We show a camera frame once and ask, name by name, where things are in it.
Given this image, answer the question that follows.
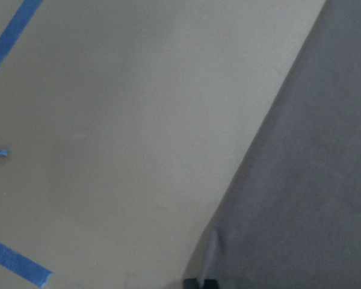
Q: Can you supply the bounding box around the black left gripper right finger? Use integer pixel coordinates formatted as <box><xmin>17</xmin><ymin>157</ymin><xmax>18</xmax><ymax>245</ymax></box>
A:
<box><xmin>203</xmin><ymin>279</ymin><xmax>219</xmax><ymax>289</ymax></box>

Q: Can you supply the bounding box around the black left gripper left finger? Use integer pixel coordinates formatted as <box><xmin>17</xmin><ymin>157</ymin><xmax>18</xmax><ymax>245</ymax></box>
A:
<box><xmin>182</xmin><ymin>278</ymin><xmax>199</xmax><ymax>289</ymax></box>

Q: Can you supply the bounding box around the dark brown t-shirt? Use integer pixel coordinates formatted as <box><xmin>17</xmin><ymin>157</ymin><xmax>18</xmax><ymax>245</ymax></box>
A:
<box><xmin>184</xmin><ymin>1</ymin><xmax>361</xmax><ymax>288</ymax></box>

